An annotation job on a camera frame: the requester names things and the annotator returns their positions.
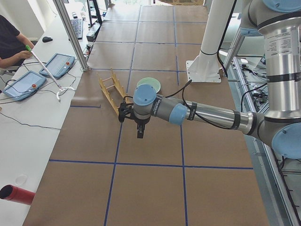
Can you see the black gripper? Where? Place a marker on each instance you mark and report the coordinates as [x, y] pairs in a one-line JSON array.
[[141, 122]]

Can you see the light green ceramic plate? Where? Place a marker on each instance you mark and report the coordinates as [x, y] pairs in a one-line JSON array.
[[150, 81]]

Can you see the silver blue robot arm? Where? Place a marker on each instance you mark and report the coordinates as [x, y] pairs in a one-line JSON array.
[[280, 127]]

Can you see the wooden dish rack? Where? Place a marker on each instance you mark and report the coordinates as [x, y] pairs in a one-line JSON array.
[[115, 85]]

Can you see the blue teach pendant far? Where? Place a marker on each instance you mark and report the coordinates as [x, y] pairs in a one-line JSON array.
[[60, 64]]

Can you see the blue teach pendant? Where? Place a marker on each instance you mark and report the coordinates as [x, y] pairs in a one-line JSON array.
[[60, 64], [25, 86]]

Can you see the blue teach pendant near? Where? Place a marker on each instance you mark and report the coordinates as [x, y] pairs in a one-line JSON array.
[[25, 86]]

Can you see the black keyboard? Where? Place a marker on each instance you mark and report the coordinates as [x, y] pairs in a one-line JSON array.
[[77, 25]]

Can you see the black computer mouse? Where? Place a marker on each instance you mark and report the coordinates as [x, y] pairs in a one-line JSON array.
[[46, 39]]

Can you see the red cylinder tube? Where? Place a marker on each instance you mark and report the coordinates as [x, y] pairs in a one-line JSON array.
[[16, 194]]

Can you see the seated person in black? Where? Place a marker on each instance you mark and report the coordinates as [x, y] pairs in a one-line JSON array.
[[12, 45]]

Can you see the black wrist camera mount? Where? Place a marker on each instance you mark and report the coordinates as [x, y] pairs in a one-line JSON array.
[[126, 110]]

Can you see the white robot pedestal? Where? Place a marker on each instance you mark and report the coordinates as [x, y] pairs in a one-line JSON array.
[[205, 67]]

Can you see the white reacher stick green handle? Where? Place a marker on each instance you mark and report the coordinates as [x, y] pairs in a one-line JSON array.
[[61, 89]]

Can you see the aluminium side frame rail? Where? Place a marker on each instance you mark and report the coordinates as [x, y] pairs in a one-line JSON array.
[[282, 175]]

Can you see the aluminium frame post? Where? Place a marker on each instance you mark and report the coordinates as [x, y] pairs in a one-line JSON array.
[[71, 34]]

